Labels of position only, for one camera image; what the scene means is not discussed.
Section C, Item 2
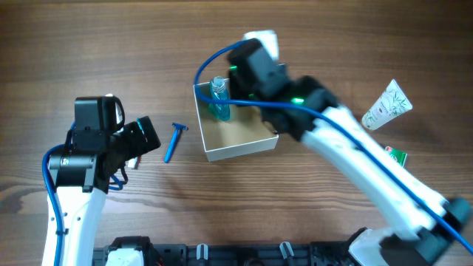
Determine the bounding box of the blue disposable razor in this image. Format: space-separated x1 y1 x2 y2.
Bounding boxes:
163 123 188 163

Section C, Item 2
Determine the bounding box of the blue mouthwash bottle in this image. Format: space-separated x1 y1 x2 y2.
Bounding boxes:
210 76 231 121

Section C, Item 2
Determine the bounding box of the white lotion tube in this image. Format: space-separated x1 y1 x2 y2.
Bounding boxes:
361 79 412 131

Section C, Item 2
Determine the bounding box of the green soap box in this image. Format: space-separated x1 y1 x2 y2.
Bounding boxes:
385 146 408 167

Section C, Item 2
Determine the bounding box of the teal toothpaste tube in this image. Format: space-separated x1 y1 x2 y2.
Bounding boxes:
128 119 146 169

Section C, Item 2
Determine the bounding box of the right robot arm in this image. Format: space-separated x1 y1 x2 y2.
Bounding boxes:
228 38 472 265

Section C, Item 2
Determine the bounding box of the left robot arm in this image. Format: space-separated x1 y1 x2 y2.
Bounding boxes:
41 96 160 265

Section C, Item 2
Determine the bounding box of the white cardboard open box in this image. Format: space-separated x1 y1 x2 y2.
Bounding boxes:
194 97 279 162

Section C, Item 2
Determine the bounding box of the left blue cable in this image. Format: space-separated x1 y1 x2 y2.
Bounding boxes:
41 121 125 266

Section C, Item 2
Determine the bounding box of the blue cable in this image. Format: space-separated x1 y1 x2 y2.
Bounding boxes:
41 121 125 266
193 39 473 256

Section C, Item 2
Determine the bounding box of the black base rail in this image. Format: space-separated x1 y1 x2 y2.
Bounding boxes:
92 236 358 266

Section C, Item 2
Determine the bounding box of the right blue cable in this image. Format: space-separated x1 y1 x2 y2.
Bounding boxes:
193 39 473 256

